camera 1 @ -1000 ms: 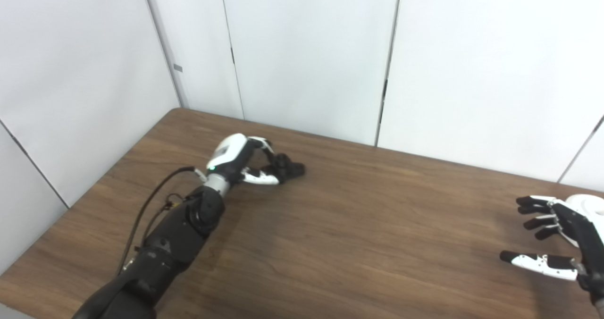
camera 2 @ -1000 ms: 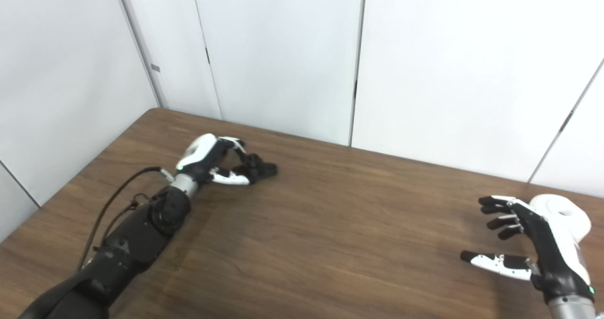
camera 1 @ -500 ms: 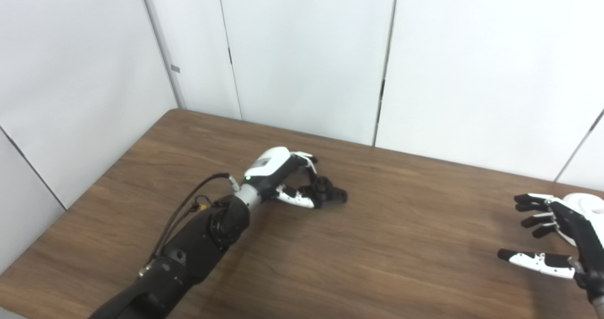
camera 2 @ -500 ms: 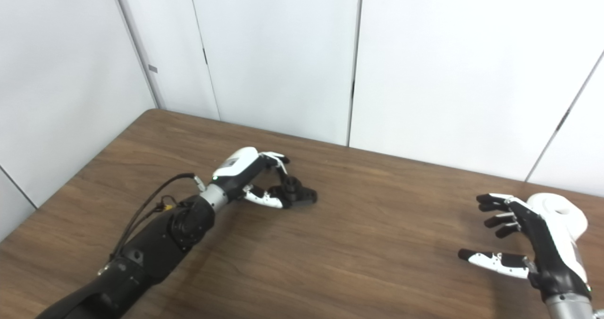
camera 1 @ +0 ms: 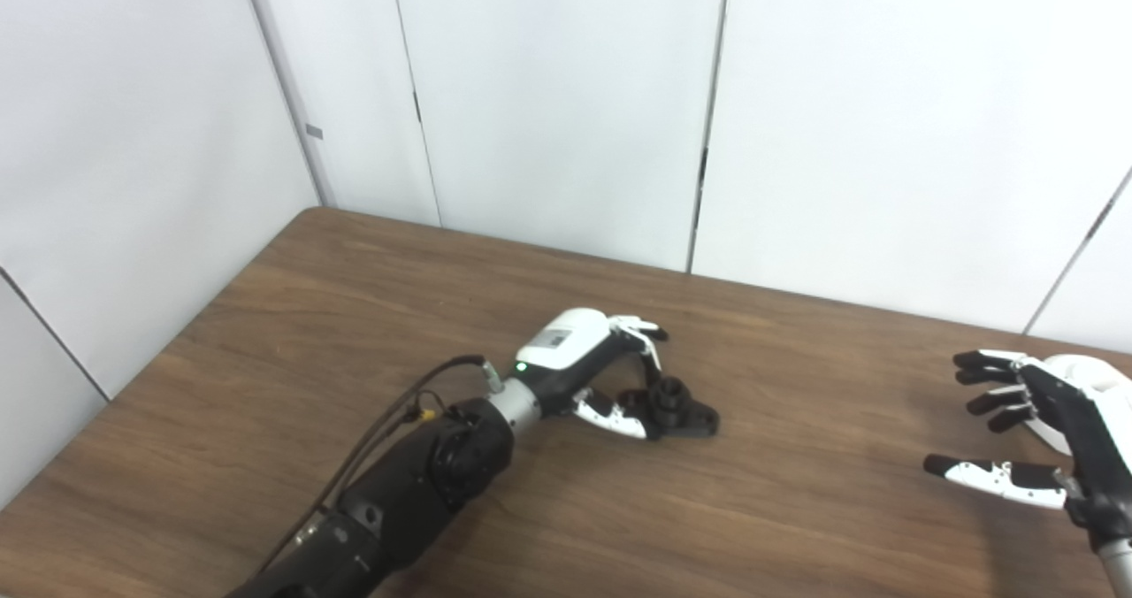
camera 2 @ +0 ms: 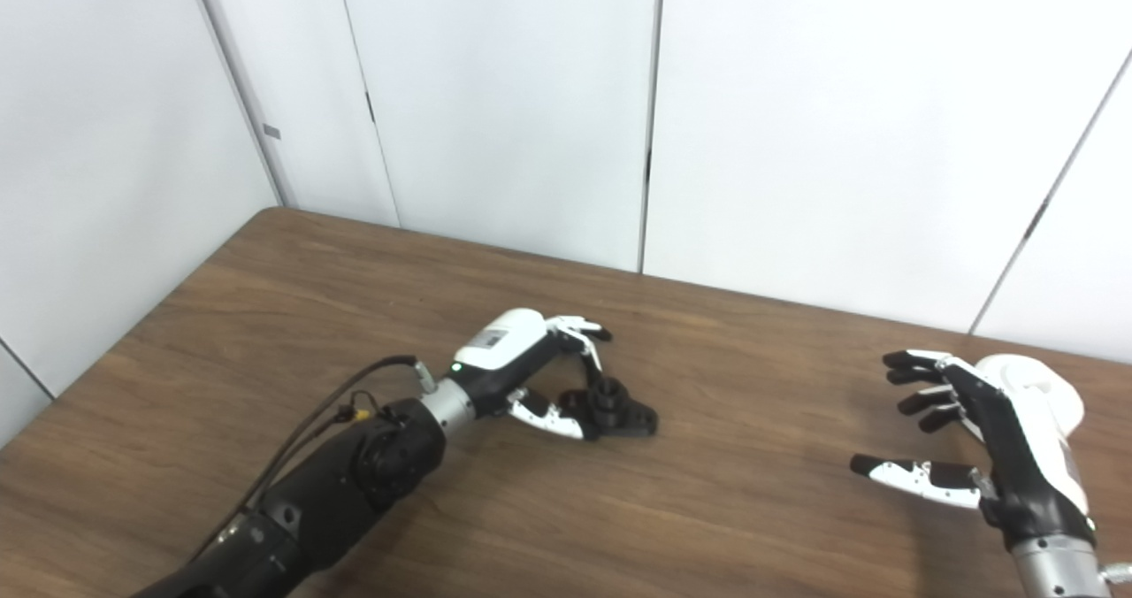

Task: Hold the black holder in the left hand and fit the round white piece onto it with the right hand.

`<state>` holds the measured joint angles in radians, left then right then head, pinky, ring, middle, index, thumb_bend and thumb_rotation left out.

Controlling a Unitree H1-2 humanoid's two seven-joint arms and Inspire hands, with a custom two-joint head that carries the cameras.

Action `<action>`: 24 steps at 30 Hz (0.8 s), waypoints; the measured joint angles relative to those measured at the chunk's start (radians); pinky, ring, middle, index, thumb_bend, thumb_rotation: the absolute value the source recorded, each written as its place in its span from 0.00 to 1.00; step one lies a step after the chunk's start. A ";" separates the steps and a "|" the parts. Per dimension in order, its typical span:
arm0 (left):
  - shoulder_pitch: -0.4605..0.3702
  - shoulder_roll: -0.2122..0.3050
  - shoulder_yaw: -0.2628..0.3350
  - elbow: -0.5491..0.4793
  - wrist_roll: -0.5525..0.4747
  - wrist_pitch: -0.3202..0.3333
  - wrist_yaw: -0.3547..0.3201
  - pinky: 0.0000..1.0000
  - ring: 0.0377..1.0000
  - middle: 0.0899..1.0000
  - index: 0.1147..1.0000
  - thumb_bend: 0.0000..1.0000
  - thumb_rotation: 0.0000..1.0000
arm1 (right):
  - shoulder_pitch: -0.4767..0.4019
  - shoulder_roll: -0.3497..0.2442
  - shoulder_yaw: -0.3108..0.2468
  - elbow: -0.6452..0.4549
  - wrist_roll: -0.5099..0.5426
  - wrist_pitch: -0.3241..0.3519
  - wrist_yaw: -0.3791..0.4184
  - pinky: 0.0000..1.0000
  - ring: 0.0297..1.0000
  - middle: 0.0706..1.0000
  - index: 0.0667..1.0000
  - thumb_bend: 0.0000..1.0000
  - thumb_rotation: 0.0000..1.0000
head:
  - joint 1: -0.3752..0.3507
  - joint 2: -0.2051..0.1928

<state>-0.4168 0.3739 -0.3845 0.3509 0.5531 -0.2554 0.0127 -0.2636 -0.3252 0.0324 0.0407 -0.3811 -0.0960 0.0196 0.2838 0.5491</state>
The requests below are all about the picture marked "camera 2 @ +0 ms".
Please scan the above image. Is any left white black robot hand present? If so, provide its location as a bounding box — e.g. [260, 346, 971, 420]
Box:
[449, 308, 613, 441]

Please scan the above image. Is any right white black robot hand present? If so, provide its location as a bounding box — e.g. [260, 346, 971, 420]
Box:
[850, 349, 1098, 550]

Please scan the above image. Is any round white cylinder piece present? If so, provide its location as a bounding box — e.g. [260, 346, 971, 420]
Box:
[973, 355, 1085, 457]

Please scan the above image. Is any black flanged holder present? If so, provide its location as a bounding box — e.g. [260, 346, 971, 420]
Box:
[559, 377, 660, 441]

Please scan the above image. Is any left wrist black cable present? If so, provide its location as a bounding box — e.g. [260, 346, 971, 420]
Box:
[190, 355, 439, 564]

